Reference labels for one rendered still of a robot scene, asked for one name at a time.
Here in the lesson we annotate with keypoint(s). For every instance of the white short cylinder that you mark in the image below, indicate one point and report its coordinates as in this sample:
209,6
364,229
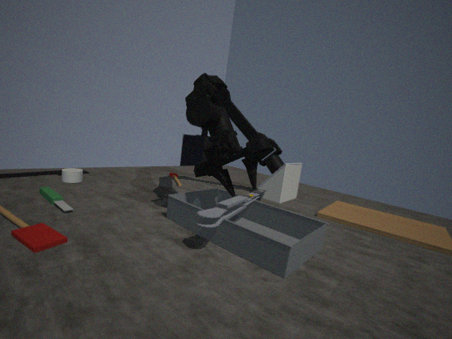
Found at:
72,175

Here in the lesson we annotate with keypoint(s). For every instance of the wooden board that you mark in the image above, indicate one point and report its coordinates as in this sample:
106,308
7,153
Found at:
410,231

